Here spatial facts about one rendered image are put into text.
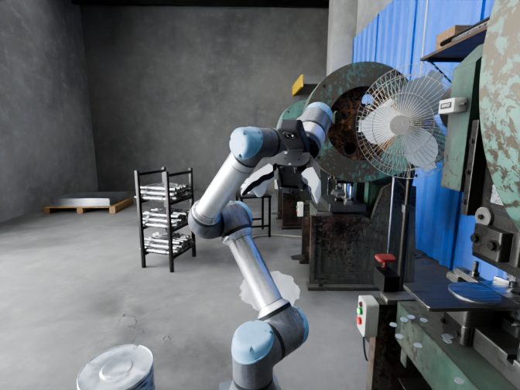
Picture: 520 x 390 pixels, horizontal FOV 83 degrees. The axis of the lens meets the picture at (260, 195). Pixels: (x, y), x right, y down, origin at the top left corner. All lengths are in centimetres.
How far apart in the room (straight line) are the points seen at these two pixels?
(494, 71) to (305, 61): 720
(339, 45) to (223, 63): 281
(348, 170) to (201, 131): 564
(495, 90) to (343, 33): 575
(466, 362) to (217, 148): 686
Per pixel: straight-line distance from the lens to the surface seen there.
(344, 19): 634
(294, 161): 61
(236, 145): 71
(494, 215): 105
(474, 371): 101
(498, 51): 57
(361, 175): 223
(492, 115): 57
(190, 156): 752
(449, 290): 106
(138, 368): 155
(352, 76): 222
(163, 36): 799
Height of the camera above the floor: 121
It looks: 10 degrees down
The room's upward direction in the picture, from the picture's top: straight up
